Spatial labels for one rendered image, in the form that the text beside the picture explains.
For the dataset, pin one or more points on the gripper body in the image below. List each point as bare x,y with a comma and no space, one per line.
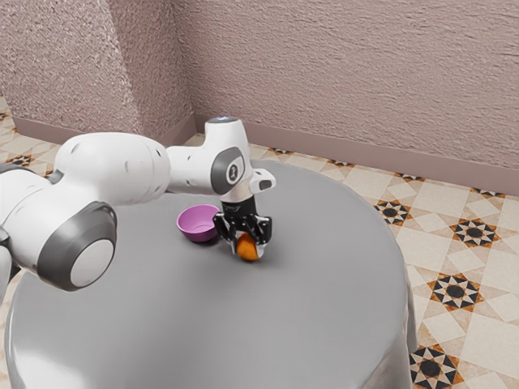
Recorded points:
239,210

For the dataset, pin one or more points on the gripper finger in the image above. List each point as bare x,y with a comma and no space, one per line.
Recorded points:
259,239
232,242

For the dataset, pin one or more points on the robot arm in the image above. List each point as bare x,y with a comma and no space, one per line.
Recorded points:
105,174

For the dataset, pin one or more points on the purple bowl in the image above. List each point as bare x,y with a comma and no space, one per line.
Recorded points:
197,224

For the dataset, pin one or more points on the orange fruit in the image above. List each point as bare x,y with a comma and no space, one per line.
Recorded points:
247,249

